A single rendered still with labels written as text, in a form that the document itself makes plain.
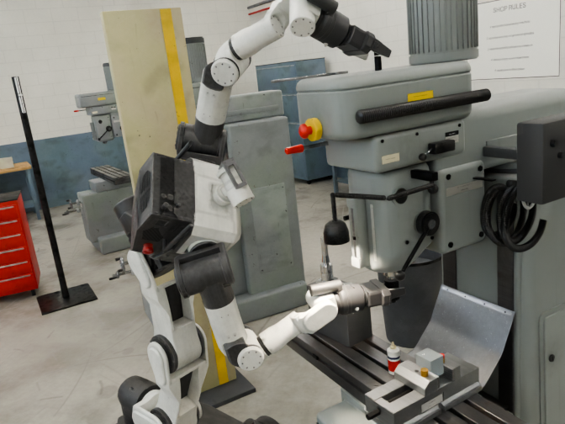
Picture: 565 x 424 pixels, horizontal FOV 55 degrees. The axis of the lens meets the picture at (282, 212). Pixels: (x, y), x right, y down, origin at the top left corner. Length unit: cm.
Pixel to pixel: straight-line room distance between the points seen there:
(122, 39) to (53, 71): 731
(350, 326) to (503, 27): 513
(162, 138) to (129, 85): 33
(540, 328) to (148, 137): 212
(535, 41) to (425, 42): 480
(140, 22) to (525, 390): 244
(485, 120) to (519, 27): 486
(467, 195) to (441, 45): 44
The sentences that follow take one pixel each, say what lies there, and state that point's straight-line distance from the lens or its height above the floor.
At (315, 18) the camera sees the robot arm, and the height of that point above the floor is 204.
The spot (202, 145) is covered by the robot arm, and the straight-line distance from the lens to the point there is 168.
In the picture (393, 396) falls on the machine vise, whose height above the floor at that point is 98.
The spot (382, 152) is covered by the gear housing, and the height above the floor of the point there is 169.
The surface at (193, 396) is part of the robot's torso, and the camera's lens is 217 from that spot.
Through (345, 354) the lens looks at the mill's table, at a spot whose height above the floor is 93.
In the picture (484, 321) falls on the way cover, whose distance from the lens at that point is 199.
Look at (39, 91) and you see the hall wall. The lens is 1028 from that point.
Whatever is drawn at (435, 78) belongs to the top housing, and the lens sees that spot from 154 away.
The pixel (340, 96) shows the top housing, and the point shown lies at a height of 184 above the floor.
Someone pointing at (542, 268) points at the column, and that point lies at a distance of 192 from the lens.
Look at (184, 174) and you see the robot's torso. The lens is 156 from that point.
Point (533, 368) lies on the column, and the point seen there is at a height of 88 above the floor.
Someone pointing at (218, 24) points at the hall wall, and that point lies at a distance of 1120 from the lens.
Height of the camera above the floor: 193
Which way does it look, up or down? 15 degrees down
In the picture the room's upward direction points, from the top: 7 degrees counter-clockwise
